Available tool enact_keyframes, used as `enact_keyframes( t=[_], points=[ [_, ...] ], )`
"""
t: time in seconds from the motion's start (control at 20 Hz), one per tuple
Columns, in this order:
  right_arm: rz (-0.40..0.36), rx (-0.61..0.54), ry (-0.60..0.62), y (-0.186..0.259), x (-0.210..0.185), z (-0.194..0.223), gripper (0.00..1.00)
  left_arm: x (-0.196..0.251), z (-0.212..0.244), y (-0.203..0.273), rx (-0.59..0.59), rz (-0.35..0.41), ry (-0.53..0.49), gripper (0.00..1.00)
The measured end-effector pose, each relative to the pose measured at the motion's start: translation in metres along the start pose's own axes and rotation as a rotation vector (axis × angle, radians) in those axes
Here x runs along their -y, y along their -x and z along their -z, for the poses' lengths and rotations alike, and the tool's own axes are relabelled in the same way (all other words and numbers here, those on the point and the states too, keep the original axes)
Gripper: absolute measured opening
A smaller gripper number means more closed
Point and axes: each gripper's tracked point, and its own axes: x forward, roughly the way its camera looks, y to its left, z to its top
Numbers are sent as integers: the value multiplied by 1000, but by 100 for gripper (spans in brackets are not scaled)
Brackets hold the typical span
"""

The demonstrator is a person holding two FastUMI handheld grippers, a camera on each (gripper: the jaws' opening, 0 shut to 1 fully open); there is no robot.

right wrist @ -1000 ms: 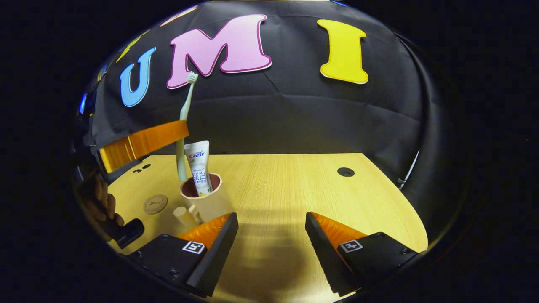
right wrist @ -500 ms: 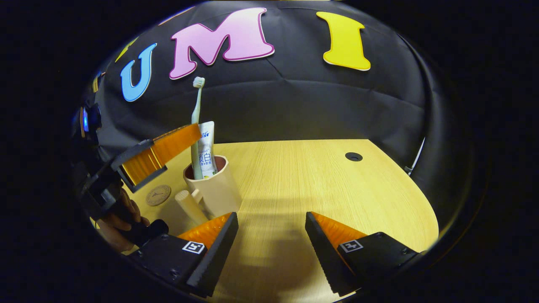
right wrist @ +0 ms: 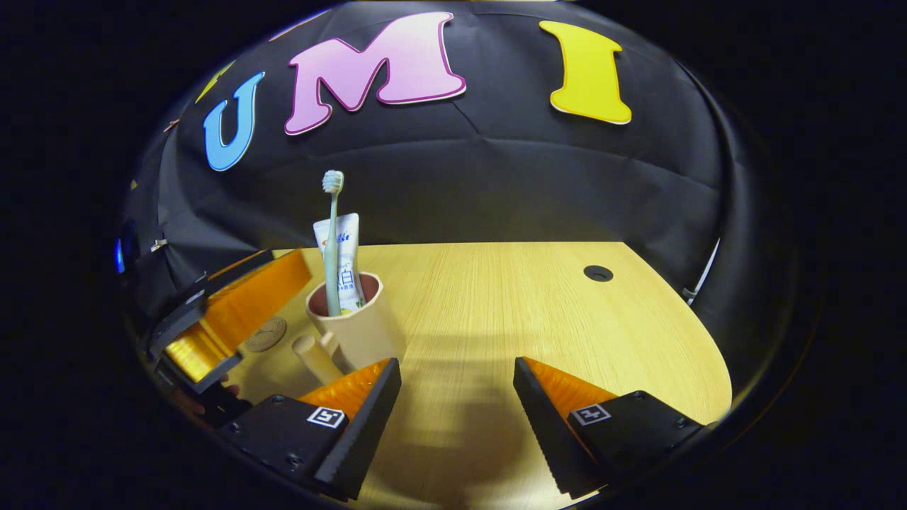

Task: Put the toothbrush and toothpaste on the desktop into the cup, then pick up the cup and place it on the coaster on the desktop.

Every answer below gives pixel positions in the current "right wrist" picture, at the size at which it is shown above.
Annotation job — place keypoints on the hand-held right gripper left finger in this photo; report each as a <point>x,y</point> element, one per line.
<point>361,432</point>

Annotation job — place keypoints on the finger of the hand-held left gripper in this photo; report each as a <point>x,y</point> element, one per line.
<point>198,350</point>
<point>255,297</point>

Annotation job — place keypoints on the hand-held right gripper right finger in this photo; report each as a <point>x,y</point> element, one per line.
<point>549,432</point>

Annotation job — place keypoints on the round cork coaster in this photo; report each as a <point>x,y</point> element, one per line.
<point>268,334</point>

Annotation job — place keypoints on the light blue toothbrush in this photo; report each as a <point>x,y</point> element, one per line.
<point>331,269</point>

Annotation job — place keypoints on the beige cup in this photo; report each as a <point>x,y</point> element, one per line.
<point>361,333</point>

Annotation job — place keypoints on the white toothpaste tube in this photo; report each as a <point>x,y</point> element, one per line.
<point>348,248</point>

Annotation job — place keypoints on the wooden desktop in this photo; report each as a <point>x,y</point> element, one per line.
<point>496,312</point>

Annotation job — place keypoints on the silver metal clip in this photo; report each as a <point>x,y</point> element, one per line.
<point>159,245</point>

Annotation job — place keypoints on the white bar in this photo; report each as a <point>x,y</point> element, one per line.
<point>707,269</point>

